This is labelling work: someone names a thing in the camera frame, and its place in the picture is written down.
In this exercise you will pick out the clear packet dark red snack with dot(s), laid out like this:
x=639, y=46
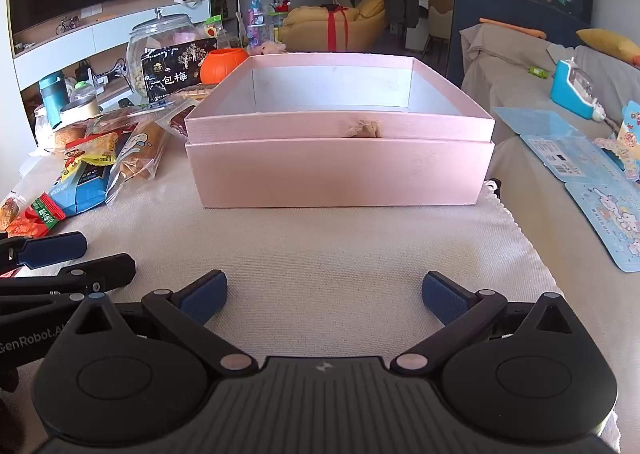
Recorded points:
x=179, y=121

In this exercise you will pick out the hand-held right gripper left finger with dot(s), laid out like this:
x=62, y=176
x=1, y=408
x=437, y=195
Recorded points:
x=205, y=301

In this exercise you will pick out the cream woven tablecloth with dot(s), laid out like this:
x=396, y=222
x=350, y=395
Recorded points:
x=320, y=244

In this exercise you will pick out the white media cabinet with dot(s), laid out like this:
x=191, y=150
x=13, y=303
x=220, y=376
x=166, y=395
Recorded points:
x=115, y=36

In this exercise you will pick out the pink gift box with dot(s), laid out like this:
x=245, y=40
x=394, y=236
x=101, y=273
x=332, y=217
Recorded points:
x=340, y=169

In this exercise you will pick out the orange stick toy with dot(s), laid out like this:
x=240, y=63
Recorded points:
x=512, y=27

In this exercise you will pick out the tan snack sticks packet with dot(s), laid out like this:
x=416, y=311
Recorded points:
x=192, y=93

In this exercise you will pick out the clear bread bag cartoon print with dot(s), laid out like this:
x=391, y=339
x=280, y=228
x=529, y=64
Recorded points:
x=140, y=149

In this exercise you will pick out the red green small packet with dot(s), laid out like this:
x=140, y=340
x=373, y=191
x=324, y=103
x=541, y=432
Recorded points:
x=47, y=216

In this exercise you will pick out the cone print snack packet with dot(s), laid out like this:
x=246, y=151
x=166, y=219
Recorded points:
x=10, y=213

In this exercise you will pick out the orange red small packet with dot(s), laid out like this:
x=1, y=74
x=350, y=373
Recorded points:
x=25, y=228

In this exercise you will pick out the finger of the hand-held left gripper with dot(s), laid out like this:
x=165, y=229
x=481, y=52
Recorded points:
x=50, y=250
x=112, y=270

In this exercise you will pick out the round bun clear packet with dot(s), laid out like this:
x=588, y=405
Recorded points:
x=69, y=138

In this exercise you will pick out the colourful cartoon card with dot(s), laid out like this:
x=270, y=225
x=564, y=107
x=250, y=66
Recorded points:
x=631, y=134

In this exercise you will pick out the dark blue cabinet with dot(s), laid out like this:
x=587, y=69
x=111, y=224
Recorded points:
x=500, y=49

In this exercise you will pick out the black snack box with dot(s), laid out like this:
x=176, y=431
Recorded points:
x=170, y=69

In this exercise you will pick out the grey covered sofa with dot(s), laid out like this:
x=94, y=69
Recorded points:
x=520, y=84

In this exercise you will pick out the blue bunny print card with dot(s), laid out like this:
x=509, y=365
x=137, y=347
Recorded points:
x=605, y=219

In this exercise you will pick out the green yellow snack bag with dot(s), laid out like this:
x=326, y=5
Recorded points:
x=214, y=27

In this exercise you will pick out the pink packet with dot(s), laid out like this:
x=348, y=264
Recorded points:
x=183, y=37

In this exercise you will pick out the small green toy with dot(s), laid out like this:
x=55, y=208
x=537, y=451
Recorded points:
x=538, y=72

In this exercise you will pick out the blue thermos bottle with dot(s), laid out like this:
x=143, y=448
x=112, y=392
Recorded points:
x=52, y=99

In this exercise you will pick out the blue white toy device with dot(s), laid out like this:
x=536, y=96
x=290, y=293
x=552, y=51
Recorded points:
x=570, y=89

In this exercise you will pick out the yellow cushion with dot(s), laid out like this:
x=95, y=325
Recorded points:
x=610, y=45

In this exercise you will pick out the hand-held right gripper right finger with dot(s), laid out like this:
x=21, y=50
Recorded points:
x=444, y=300

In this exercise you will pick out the light blue flattened carton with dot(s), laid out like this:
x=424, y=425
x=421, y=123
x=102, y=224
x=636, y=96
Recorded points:
x=550, y=144

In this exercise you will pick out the miniature bicycle model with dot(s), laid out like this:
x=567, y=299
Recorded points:
x=66, y=25

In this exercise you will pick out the yellow sofa red ribbon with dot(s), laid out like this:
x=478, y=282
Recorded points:
x=310, y=29

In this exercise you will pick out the blue snack bag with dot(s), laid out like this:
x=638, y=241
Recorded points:
x=80, y=189

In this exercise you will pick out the pink plush toy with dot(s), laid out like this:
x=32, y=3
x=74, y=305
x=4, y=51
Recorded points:
x=272, y=48

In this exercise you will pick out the orange pumpkin bowl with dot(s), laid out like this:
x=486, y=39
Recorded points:
x=222, y=65

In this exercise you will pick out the pink blue kids bottle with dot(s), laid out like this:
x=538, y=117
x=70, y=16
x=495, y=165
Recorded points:
x=255, y=26

